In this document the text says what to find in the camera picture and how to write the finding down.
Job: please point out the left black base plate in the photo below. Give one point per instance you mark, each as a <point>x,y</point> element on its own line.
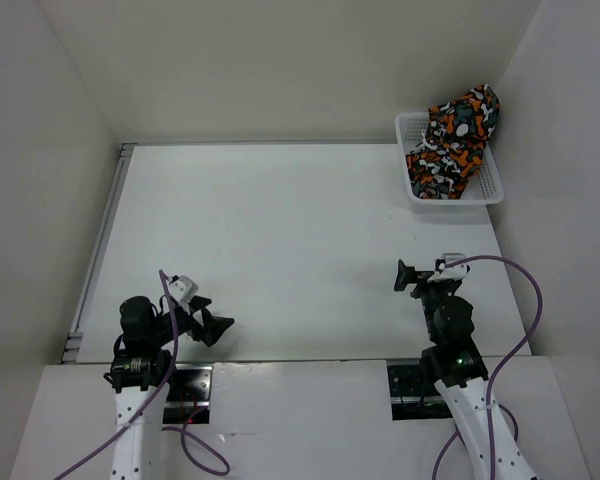
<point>189,396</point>

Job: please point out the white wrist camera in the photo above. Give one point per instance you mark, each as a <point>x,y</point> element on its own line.
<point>182,289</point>
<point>450,267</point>

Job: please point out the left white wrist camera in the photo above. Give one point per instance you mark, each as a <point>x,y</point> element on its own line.
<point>182,289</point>

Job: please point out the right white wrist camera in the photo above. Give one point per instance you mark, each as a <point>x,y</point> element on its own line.
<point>450,267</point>

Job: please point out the white plastic basket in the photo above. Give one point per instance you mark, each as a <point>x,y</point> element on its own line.
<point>483,189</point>

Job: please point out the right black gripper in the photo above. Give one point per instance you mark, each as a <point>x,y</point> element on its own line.
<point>407,274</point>

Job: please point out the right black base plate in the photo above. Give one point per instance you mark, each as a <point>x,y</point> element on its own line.
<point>412,396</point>

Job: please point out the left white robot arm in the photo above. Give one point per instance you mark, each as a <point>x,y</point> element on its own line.
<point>143,372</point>

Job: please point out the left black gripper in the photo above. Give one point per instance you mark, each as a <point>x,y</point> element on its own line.
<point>213,326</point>

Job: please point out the orange camouflage shorts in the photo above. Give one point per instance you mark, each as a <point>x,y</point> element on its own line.
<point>452,146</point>

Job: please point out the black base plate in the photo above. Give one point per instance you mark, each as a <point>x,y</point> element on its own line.
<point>189,396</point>
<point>412,396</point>

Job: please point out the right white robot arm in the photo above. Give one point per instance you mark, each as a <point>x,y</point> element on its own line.
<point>456,369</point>

